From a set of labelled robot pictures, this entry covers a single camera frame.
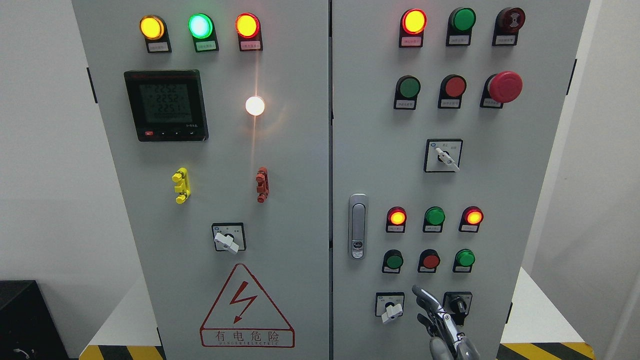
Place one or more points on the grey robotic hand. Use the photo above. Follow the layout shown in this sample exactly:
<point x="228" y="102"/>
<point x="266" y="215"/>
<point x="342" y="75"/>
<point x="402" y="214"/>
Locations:
<point x="446" y="342"/>

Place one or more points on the silver door handle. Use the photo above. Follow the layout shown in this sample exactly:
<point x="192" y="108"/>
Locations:
<point x="358" y="206"/>

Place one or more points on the right grey cabinet door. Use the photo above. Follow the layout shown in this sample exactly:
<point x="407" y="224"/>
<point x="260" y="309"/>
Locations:
<point x="380" y="151"/>

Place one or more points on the grey cabinet door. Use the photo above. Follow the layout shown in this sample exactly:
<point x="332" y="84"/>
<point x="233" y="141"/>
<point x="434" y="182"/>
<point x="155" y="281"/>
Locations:
<point x="287" y="236"/>
<point x="380" y="151"/>

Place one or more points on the left grey cabinet door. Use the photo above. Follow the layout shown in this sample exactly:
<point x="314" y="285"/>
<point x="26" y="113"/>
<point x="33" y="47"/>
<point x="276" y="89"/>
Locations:
<point x="287" y="236"/>

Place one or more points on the red-orange indicator light left door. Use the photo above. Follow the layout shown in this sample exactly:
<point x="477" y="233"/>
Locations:
<point x="249" y="32"/>

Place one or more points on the red push button lower middle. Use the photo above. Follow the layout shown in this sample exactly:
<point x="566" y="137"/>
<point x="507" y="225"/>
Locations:
<point x="429" y="261"/>

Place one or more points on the red push button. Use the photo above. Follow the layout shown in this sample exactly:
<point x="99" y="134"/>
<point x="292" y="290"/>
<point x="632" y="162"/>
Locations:
<point x="451" y="91"/>
<point x="429" y="261"/>

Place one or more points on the green push button lower right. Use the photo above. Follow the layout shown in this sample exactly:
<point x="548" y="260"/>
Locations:
<point x="464" y="260"/>

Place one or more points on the green push button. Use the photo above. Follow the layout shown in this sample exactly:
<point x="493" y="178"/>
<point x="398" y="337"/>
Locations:
<point x="406" y="93"/>
<point x="392" y="262"/>
<point x="464" y="260"/>

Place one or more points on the white platform with hazard stripes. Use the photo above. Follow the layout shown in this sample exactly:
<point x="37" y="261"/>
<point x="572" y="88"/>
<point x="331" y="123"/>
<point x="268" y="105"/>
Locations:
<point x="535" y="330"/>

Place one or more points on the green push button lower left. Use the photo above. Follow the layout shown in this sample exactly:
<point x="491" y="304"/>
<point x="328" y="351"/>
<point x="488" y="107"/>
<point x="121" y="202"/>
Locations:
<point x="392" y="262"/>

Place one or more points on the green indicator lower middle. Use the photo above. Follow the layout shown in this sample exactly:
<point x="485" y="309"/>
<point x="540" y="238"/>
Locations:
<point x="433" y="220"/>

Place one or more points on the red lit indicator lower right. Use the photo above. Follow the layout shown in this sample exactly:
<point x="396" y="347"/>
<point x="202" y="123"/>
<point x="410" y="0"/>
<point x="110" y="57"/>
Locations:
<point x="471" y="219"/>

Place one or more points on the red lit indicator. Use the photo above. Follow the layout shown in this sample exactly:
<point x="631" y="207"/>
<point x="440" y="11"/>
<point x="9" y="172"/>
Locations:
<point x="471" y="219"/>
<point x="396" y="220"/>

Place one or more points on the red lit indicator lower left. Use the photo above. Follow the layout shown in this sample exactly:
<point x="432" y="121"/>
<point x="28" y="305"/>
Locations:
<point x="396" y="220"/>

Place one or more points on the red electric hazard warning sticker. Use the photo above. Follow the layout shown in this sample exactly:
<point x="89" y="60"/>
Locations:
<point x="244" y="315"/>

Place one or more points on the red terminal clip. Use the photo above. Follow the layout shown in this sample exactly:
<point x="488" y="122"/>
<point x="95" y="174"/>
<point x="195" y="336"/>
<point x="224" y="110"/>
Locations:
<point x="262" y="184"/>

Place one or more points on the red push button upper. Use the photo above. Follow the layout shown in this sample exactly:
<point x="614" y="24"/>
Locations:
<point x="451" y="91"/>

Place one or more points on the green push button upper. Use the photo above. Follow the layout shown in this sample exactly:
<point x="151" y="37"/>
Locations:
<point x="406" y="93"/>

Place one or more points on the red emergency stop mushroom button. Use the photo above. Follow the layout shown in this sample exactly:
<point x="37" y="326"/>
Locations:
<point x="501" y="88"/>

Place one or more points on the white glowing indicator light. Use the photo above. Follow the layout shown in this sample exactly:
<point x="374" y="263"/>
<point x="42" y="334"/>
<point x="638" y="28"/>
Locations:
<point x="255" y="105"/>

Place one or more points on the yellow terminal clip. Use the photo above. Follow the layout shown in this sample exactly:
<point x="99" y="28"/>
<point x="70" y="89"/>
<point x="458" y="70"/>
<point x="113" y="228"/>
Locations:
<point x="181" y="185"/>

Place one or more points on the green indicator light top right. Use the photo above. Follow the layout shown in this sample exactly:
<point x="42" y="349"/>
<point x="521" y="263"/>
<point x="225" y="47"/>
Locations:
<point x="460" y="27"/>

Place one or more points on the red indicator light top right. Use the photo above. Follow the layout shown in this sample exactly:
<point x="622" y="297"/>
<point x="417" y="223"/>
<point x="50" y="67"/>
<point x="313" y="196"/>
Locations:
<point x="412" y="28"/>

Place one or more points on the dark red buzzer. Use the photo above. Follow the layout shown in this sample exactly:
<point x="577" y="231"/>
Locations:
<point x="507" y="25"/>

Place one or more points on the black digital power meter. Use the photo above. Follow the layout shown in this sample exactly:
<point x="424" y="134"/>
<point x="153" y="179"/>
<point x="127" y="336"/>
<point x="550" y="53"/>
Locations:
<point x="167" y="105"/>

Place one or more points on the green lit indicator light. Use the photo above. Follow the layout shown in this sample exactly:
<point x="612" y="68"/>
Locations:
<point x="204" y="35"/>

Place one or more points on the black box bottom left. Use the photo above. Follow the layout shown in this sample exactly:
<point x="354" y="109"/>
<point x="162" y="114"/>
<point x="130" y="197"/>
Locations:
<point x="27" y="330"/>

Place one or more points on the yellow indicator light top left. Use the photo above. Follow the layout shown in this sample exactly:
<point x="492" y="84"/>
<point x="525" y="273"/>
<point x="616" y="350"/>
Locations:
<point x="155" y="33"/>

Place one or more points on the bottom black knob selector switch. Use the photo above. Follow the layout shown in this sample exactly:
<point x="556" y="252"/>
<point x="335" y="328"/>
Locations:
<point x="457" y="303"/>

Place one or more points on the bottom white rotary selector switch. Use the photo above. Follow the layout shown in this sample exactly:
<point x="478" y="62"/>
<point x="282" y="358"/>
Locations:
<point x="389" y="306"/>

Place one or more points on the upper right rotary selector switch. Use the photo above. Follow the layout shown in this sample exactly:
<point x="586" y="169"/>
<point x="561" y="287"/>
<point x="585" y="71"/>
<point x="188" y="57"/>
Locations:
<point x="443" y="155"/>

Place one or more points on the left door rotary selector switch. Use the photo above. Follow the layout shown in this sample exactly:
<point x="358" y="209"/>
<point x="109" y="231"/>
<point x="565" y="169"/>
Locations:
<point x="229" y="237"/>

